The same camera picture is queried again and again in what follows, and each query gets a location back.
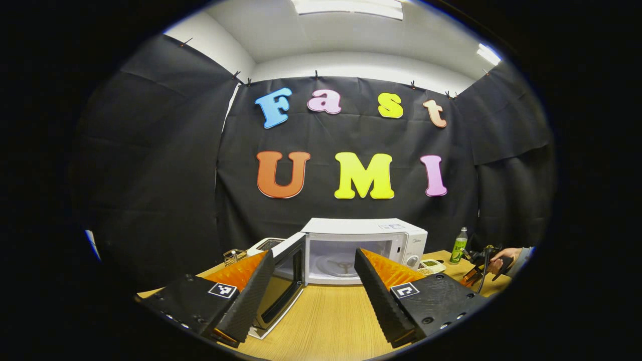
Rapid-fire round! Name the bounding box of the large ceiling light panel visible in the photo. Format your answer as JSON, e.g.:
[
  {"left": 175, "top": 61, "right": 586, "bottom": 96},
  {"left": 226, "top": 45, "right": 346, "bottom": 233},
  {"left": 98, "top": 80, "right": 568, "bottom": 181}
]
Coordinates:
[{"left": 291, "top": 0, "right": 404, "bottom": 22}]

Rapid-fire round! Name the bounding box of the black backdrop cloth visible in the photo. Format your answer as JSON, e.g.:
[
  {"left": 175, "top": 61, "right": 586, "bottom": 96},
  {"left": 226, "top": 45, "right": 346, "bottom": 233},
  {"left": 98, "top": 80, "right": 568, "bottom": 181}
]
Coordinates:
[{"left": 70, "top": 34, "right": 556, "bottom": 291}]

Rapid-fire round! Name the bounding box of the white microwave oven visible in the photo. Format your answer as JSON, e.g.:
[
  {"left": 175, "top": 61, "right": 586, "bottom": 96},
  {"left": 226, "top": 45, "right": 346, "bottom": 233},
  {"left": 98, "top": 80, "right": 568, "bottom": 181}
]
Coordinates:
[{"left": 248, "top": 217, "right": 428, "bottom": 340}]

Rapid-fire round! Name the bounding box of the cream toaster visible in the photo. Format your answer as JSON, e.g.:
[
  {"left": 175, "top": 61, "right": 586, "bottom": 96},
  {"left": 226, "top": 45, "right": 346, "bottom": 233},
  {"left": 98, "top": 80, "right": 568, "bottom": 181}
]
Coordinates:
[{"left": 246, "top": 237, "right": 286, "bottom": 257}]

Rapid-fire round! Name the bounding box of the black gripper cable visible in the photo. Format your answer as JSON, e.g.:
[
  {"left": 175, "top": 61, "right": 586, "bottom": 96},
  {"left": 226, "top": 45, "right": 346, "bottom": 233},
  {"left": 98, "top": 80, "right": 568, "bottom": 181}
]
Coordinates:
[{"left": 476, "top": 251, "right": 495, "bottom": 295}]

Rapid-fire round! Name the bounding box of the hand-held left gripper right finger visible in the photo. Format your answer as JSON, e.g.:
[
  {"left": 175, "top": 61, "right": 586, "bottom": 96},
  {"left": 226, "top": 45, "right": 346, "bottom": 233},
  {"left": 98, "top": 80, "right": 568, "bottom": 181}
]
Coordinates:
[{"left": 354, "top": 247, "right": 490, "bottom": 349}]

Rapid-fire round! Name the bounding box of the glass microwave turntable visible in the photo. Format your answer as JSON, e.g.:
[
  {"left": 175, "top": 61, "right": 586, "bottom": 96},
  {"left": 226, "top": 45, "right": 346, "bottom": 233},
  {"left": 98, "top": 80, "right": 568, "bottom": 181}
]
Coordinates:
[{"left": 315, "top": 254, "right": 361, "bottom": 277}]

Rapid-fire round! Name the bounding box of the green label drink bottle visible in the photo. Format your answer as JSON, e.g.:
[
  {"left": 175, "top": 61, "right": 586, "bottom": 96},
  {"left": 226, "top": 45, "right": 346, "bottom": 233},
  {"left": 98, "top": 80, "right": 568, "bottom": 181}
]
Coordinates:
[{"left": 450, "top": 227, "right": 468, "bottom": 265}]

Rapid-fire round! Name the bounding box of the white divided dish of beans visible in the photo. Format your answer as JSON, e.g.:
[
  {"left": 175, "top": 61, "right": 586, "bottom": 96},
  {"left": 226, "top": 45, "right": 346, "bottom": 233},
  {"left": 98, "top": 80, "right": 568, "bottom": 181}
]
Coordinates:
[{"left": 418, "top": 259, "right": 447, "bottom": 276}]

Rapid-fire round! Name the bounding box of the small ceiling light panel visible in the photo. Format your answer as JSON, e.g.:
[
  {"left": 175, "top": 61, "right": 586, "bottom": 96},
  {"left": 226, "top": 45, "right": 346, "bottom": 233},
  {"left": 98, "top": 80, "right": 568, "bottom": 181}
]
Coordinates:
[{"left": 475, "top": 43, "right": 502, "bottom": 67}]

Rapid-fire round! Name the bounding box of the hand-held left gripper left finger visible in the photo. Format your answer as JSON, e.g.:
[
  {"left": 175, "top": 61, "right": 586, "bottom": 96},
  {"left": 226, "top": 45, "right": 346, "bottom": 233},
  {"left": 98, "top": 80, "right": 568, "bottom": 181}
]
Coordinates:
[{"left": 134, "top": 249, "right": 275, "bottom": 348}]

